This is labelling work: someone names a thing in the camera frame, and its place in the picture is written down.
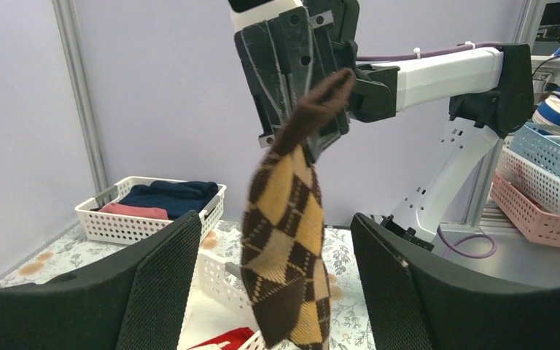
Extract navy garment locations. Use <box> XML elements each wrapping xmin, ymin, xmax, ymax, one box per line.
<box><xmin>120</xmin><ymin>180</ymin><xmax>219</xmax><ymax>219</ymax></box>

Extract white perforated sock basket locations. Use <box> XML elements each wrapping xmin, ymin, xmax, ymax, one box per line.
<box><xmin>177</xmin><ymin>250</ymin><xmax>266</xmax><ymax>349</ymax></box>

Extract brown argyle sock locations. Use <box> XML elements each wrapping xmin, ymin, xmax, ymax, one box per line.
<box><xmin>241</xmin><ymin>69</ymin><xmax>355</xmax><ymax>349</ymax></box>

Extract blue perforated basket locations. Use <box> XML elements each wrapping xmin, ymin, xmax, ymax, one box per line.
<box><xmin>510</xmin><ymin>122</ymin><xmax>560</xmax><ymax>178</ymax></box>

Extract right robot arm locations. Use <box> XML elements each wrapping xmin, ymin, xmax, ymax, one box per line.
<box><xmin>230</xmin><ymin>1</ymin><xmax>533</xmax><ymax>250</ymax></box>

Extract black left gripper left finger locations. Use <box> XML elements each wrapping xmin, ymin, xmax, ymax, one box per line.
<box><xmin>0</xmin><ymin>211</ymin><xmax>201</xmax><ymax>349</ymax></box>

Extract pink garment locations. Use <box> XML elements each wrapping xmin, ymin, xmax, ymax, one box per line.
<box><xmin>98</xmin><ymin>203</ymin><xmax>169</xmax><ymax>220</ymax></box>

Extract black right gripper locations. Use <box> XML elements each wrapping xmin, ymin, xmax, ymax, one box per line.
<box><xmin>228</xmin><ymin>0</ymin><xmax>359</xmax><ymax>148</ymax></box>

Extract red snowflake sock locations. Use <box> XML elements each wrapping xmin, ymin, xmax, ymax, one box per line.
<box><xmin>190</xmin><ymin>327</ymin><xmax>254</xmax><ymax>350</ymax></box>

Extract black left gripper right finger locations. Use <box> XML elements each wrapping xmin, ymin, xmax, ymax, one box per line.
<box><xmin>351</xmin><ymin>213</ymin><xmax>560</xmax><ymax>349</ymax></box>

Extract white basket with clothes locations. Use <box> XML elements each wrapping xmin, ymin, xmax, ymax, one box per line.
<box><xmin>75</xmin><ymin>176</ymin><xmax>227</xmax><ymax>245</ymax></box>

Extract pink perforated basket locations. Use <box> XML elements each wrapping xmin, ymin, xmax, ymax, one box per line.
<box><xmin>490</xmin><ymin>174</ymin><xmax>560</xmax><ymax>248</ymax></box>

